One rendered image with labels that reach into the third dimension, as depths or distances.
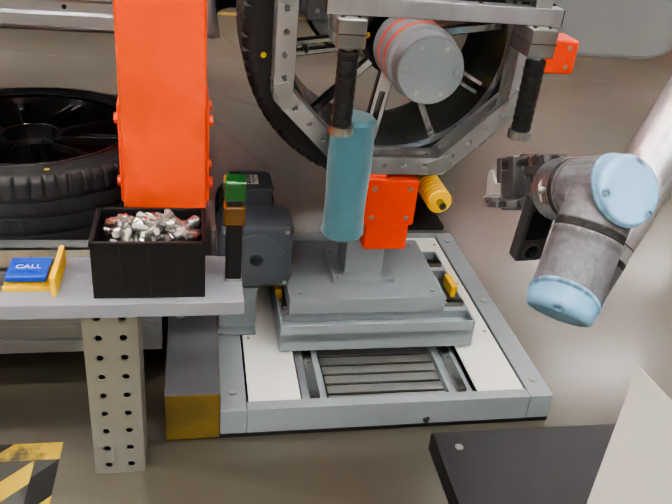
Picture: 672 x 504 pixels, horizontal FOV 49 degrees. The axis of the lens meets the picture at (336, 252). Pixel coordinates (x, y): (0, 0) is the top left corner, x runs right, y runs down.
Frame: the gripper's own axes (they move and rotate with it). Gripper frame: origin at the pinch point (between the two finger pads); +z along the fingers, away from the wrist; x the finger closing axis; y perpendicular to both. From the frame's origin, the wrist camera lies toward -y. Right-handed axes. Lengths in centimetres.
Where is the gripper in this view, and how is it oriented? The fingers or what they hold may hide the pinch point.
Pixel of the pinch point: (491, 202)
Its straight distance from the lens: 127.3
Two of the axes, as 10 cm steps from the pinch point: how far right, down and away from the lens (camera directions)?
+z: -2.7, -0.8, 9.6
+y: -0.2, -10.0, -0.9
